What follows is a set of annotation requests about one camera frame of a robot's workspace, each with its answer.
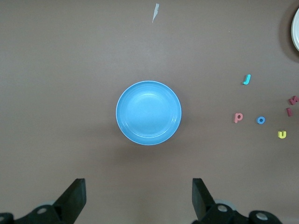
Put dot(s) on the blue letter o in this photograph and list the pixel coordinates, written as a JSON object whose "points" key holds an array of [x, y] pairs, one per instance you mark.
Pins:
{"points": [[258, 120]]}

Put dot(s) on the pink letter p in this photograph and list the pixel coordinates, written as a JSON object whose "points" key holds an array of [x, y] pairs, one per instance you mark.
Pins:
{"points": [[235, 120]]}

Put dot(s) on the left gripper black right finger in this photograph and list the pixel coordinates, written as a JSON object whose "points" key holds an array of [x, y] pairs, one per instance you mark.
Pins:
{"points": [[201, 200]]}

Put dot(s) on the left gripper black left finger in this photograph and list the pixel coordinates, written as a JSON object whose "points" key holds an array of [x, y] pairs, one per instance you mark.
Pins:
{"points": [[73, 198]]}

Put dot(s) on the yellow letter u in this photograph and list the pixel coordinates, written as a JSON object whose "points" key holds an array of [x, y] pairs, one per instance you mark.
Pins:
{"points": [[282, 137]]}

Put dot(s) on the dark red letter k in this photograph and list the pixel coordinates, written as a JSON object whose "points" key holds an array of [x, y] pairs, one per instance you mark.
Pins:
{"points": [[292, 100]]}

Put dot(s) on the beige plate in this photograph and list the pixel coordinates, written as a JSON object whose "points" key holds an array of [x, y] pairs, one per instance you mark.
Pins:
{"points": [[296, 30]]}

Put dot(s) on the white paper scrap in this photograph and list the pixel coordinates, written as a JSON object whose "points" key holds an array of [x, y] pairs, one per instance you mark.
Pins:
{"points": [[154, 14]]}

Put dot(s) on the blue plate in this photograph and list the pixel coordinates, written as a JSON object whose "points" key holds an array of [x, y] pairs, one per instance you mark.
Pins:
{"points": [[148, 113]]}

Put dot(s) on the dark red letter i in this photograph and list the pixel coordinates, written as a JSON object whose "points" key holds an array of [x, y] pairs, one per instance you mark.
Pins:
{"points": [[289, 112]]}

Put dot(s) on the teal letter j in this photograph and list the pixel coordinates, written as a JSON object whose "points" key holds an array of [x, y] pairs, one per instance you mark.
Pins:
{"points": [[247, 79]]}

